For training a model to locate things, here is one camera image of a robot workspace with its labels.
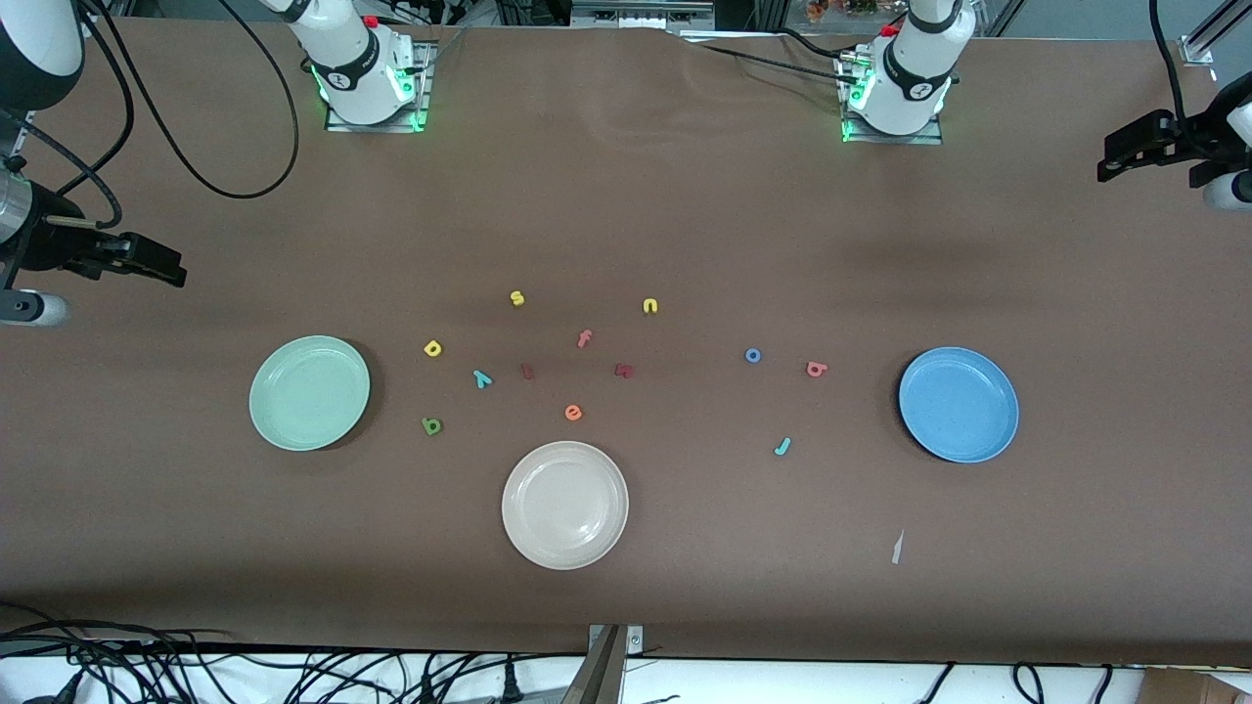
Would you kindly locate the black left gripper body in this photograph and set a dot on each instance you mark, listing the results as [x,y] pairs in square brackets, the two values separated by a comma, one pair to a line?
[1195,139]

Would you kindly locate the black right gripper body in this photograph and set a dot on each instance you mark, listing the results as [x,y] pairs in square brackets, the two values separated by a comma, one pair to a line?
[54,246]

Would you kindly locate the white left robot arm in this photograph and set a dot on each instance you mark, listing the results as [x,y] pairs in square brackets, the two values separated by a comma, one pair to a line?
[915,68]

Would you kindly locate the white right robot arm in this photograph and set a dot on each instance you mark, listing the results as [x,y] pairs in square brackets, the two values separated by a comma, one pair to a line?
[352,59]

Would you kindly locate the green plate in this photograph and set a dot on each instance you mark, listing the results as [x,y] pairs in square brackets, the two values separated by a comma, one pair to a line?
[308,393]

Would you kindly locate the blue plate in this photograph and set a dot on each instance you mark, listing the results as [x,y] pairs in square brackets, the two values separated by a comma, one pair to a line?
[959,405]

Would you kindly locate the small grey paper scrap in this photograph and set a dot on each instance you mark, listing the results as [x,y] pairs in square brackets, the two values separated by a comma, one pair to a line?
[897,548]

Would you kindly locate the beige plate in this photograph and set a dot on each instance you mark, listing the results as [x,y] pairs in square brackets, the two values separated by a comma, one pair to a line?
[564,506]

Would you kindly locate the brown cardboard box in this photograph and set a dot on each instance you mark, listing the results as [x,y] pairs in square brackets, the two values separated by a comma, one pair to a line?
[1203,689]

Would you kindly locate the aluminium frame profile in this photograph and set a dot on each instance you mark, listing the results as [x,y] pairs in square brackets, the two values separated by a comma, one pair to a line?
[1195,47]

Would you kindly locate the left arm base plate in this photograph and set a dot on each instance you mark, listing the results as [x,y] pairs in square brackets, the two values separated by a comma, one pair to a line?
[890,140]

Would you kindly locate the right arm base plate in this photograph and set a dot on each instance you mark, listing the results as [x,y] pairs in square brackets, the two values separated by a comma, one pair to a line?
[377,128]

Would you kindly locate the metal frame structure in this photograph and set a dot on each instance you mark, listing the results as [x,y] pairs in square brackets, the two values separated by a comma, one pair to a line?
[636,15]

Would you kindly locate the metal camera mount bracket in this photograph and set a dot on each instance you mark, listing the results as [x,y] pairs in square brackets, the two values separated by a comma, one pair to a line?
[606,675]

